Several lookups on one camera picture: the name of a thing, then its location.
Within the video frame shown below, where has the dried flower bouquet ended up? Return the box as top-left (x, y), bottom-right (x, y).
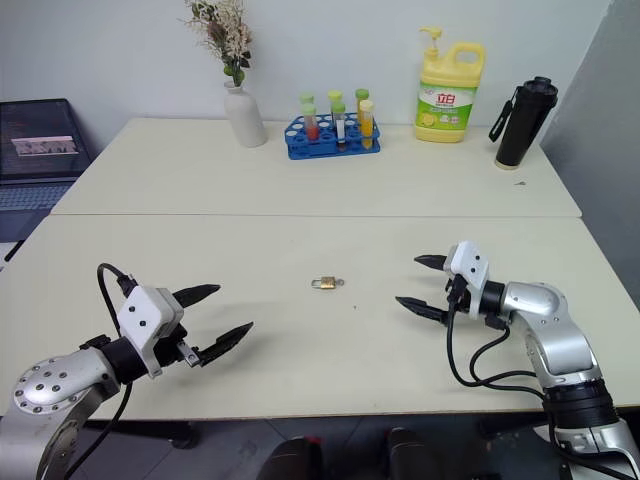
top-left (178, 0), bottom-right (254, 87)

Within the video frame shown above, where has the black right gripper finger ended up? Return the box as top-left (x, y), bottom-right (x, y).
top-left (413, 254), bottom-right (450, 274)
top-left (394, 295), bottom-right (451, 327)

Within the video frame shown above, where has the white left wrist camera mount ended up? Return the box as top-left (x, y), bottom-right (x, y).
top-left (116, 285), bottom-right (185, 379)

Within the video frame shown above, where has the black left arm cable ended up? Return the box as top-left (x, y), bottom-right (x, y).
top-left (63, 262), bottom-right (139, 480)

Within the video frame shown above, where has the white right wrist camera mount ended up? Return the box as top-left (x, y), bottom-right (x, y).
top-left (443, 239), bottom-right (491, 320)

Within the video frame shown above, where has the green-capped tube orange liquid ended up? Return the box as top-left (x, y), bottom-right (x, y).
top-left (354, 87), bottom-right (371, 124)

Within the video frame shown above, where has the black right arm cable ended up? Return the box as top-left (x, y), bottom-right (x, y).
top-left (444, 277), bottom-right (592, 459)

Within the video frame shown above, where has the dark grey laptop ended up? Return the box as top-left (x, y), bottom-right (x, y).
top-left (0, 97), bottom-right (95, 242)

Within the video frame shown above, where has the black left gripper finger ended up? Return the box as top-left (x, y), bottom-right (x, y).
top-left (171, 283), bottom-right (222, 308)
top-left (196, 321), bottom-right (256, 369)

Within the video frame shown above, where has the green-capped tube red liquid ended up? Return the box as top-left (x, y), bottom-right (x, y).
top-left (300, 102), bottom-right (321, 145)

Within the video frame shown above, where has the dark rounded shape red mark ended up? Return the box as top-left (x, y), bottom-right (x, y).
top-left (256, 434), bottom-right (326, 480)

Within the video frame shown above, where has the yellow detergent pump bottle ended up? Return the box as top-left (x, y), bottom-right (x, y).
top-left (413, 25), bottom-right (488, 144)

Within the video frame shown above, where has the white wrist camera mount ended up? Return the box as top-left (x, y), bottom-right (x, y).
top-left (116, 285), bottom-right (185, 379)
top-left (443, 239), bottom-right (491, 320)

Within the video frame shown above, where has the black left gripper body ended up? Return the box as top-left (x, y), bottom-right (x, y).
top-left (148, 323), bottom-right (202, 374)

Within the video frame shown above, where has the black tumbler with strap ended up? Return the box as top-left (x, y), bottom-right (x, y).
top-left (488, 75), bottom-right (560, 172)

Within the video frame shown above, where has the yellow-capped tube orange liquid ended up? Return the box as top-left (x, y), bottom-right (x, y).
top-left (357, 99), bottom-right (376, 151)

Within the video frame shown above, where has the blue test tube rack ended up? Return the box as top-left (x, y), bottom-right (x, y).
top-left (283, 113), bottom-right (383, 162)

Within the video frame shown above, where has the white ceramic vase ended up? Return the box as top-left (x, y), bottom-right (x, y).
top-left (222, 79), bottom-right (269, 149)

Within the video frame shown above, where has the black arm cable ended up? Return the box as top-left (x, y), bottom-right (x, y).
top-left (63, 262), bottom-right (139, 480)
top-left (444, 277), bottom-right (592, 459)

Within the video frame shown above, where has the green-capped tube white label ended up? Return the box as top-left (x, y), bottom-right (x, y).
top-left (331, 101), bottom-right (349, 152)

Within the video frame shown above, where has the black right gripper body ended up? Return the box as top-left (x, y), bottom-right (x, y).
top-left (442, 272), bottom-right (474, 318)

